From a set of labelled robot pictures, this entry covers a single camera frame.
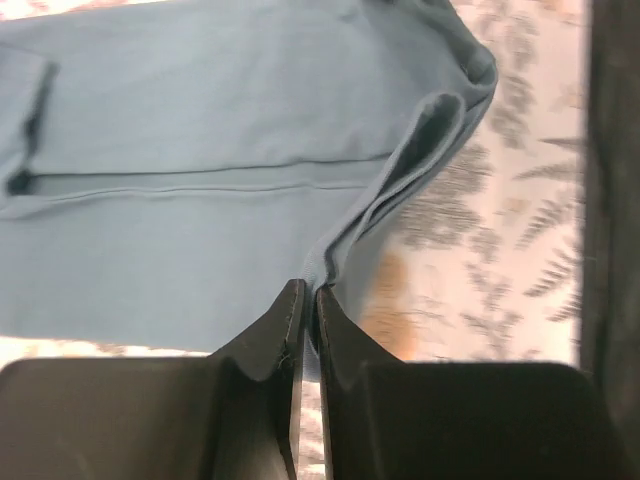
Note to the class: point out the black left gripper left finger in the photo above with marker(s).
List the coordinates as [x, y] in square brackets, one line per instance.
[231, 415]

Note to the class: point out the blue-grey t shirt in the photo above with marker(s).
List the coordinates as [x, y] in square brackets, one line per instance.
[167, 167]

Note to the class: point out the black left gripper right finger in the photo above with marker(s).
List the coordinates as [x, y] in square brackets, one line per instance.
[388, 419]

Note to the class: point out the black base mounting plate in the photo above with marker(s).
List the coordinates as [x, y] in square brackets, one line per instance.
[609, 350]

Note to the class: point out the floral patterned table mat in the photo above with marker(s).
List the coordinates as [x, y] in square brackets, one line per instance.
[485, 263]

